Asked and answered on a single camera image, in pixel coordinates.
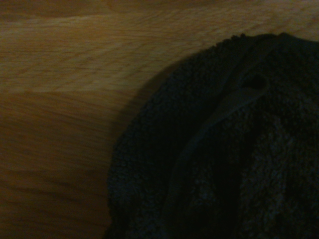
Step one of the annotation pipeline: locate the dark grey terry towel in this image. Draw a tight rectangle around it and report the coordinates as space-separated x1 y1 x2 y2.
103 32 319 239

